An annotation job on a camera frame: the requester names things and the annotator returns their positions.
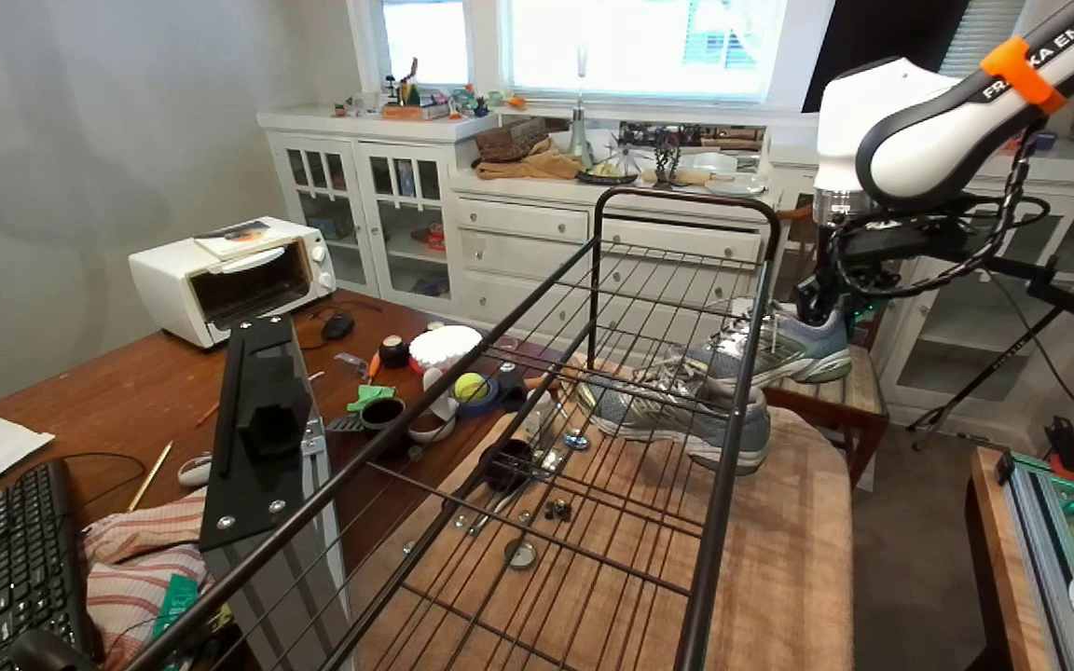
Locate white drawer cabinet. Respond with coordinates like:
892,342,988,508
447,165,774,331

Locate aluminium base frame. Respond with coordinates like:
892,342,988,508
1000,449,1074,671

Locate thin wooden stick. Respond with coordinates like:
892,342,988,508
123,441,179,513

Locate wooden chair striped cushion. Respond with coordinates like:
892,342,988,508
752,192,913,488

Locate white bowl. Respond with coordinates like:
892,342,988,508
405,320,488,378

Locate black monitor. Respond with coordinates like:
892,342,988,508
796,0,978,113

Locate black metal shoe rack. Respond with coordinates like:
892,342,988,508
123,184,785,671

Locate black camera stand orange clips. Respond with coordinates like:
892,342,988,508
901,237,1074,441

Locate narrow white framed window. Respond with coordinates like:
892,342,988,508
364,0,476,88

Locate black metal bracket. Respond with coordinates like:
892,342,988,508
198,312,318,553

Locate glass vase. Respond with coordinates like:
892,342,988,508
563,42,600,173

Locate wide white framed window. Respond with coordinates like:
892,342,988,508
497,0,801,108

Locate tan woven tablecloth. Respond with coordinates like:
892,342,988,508
345,368,858,671

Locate white toaster oven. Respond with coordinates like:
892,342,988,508
125,211,341,351

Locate black computer mouse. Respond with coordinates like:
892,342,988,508
318,308,362,348

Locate yellow ball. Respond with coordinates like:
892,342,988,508
452,368,492,408

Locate green plastic toy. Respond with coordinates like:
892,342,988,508
345,380,401,423

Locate black corrugated cable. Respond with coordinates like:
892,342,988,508
827,122,1054,302

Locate black computer keyboard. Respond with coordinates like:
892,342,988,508
0,457,104,671

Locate wooden workbench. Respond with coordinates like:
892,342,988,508
962,443,1074,671

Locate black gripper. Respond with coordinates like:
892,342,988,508
794,221,936,328

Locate dark wooden dining table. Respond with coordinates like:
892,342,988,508
0,287,587,671

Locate tan folded cloth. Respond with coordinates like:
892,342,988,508
472,142,587,184

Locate black round cup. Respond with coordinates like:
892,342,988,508
482,435,537,496

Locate pink striped cloth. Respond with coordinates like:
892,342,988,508
79,488,213,671

